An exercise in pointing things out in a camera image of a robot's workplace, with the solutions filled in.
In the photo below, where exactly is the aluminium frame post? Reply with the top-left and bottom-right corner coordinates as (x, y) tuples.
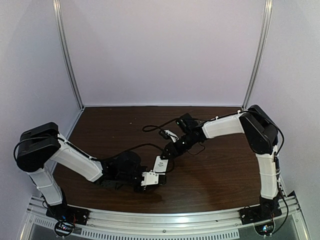
(242, 0), (273, 109)
(52, 0), (85, 110)

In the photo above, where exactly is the right aluminium frame post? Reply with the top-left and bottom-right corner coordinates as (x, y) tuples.
(242, 0), (273, 109)

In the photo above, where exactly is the curved aluminium front rail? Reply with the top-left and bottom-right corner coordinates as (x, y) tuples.
(17, 196), (311, 240)

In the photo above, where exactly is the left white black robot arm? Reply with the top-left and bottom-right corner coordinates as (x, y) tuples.
(13, 122), (147, 222)

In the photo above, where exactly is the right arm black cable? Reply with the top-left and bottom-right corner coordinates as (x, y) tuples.
(142, 118), (183, 133)

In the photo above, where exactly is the left round circuit board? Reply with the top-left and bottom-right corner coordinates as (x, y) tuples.
(53, 221), (75, 238)

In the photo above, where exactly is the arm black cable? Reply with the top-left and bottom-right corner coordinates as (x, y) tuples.
(142, 118), (183, 133)
(97, 142), (166, 162)

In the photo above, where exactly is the round circuit board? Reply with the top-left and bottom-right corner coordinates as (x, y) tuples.
(254, 221), (275, 237)
(53, 221), (75, 238)

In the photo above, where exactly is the right round circuit board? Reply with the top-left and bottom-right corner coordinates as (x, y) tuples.
(254, 221), (275, 237)

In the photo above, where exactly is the left aluminium frame post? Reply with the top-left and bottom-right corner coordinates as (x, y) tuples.
(52, 0), (85, 110)

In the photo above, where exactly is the white remote control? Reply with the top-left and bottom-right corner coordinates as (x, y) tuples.
(152, 156), (169, 175)

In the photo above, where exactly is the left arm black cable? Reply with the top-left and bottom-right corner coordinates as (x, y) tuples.
(97, 142), (166, 162)

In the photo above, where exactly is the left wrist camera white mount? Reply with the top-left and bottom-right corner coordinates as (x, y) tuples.
(140, 171), (167, 187)

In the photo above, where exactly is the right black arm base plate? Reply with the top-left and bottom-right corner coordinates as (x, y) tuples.
(238, 205), (282, 225)

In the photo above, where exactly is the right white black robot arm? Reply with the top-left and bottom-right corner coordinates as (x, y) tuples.
(160, 105), (280, 221)

